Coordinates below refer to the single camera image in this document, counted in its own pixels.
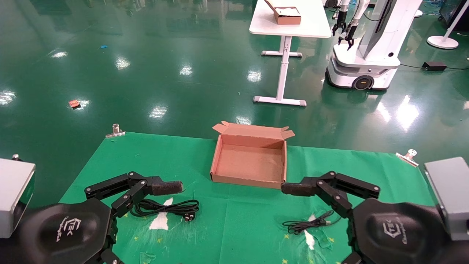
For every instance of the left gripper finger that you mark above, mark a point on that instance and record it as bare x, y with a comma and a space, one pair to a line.
109, 259
166, 187

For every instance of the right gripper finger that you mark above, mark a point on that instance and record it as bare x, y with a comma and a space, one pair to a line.
298, 188
352, 259

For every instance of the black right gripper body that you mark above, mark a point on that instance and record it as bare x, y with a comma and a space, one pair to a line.
395, 234

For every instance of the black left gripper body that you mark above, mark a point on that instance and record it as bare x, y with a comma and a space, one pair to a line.
66, 231

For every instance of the open brown cardboard box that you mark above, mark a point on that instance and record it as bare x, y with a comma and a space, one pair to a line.
249, 165

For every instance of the small cardboard box with contents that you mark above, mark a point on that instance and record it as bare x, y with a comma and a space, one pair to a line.
288, 18

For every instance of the green table cloth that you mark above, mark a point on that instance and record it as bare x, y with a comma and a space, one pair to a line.
234, 227

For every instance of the silver binder clip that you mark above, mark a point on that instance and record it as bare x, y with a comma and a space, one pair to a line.
115, 131
408, 157

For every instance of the small red floor item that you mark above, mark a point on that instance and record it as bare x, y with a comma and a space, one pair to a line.
74, 103

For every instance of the white height-adjustable table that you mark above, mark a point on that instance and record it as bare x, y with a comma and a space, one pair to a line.
293, 31

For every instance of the black background robot gripper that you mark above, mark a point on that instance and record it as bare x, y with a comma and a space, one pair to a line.
350, 35
339, 25

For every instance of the white wheeled background robot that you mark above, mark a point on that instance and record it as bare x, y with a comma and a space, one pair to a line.
381, 36

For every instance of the black power adapter brick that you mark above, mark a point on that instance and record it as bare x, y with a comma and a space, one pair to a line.
434, 66

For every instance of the white floor stand with base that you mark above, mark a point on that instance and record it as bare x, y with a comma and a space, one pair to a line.
442, 42

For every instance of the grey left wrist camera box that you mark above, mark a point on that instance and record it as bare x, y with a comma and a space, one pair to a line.
13, 194

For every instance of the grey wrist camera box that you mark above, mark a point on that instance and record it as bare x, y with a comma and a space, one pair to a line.
13, 194
450, 194

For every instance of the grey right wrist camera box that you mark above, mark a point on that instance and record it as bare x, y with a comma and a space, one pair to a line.
450, 194

